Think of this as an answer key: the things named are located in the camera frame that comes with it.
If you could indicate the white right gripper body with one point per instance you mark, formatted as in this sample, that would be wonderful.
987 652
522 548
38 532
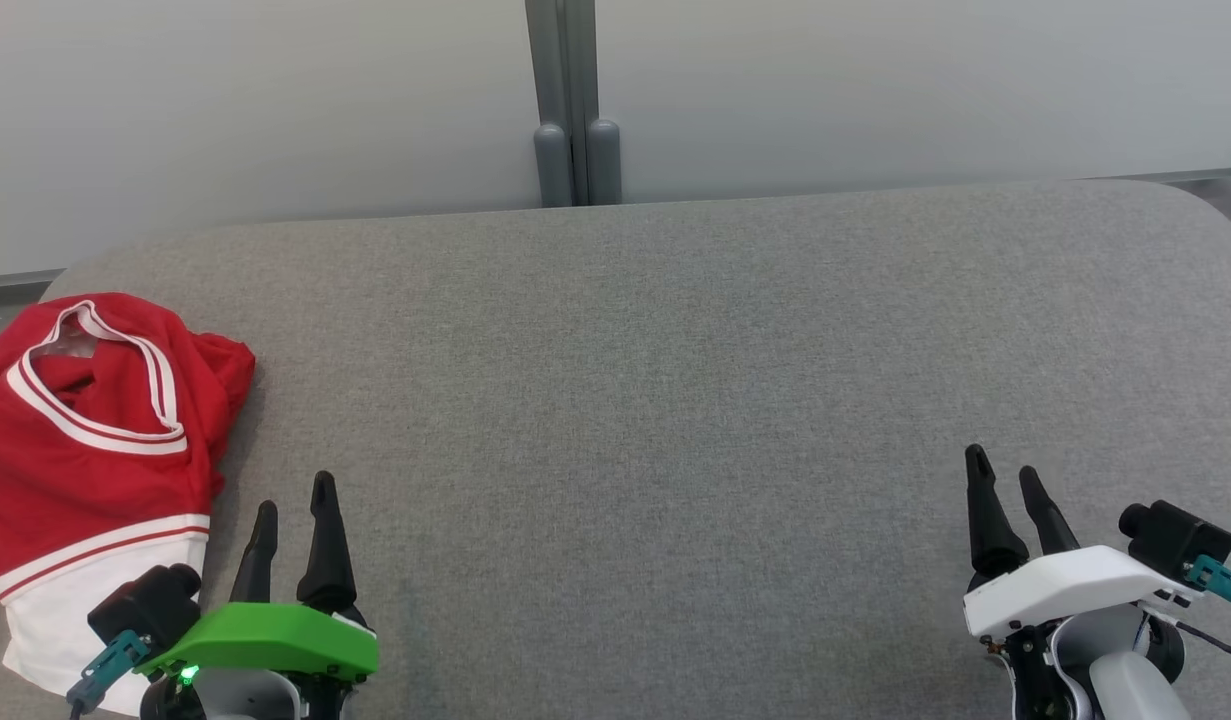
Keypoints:
1065 585

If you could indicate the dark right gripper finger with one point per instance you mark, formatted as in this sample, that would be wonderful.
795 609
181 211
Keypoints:
990 530
1053 530

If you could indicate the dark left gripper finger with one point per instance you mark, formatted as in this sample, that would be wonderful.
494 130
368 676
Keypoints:
327 570
257 570

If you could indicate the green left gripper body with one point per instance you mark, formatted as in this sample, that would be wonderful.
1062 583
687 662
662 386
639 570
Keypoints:
275 635

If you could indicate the red white basketball jersey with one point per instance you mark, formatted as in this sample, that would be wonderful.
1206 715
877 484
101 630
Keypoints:
95 480

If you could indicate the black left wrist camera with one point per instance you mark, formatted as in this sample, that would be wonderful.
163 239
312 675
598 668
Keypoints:
145 605

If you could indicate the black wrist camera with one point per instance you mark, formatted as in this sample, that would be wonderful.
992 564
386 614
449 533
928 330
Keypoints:
1175 540
145 605

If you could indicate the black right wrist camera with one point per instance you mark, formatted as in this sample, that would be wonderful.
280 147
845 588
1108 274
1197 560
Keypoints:
1175 540

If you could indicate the teal right camera connector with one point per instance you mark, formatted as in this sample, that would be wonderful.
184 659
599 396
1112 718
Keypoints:
1220 580

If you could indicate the teal camera connector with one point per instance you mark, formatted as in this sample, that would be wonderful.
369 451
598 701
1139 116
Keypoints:
1220 580
110 665

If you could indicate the teal left camera connector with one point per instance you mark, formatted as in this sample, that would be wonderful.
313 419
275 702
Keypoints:
110 665

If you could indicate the grey double partition post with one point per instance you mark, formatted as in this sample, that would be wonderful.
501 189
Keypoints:
555 100

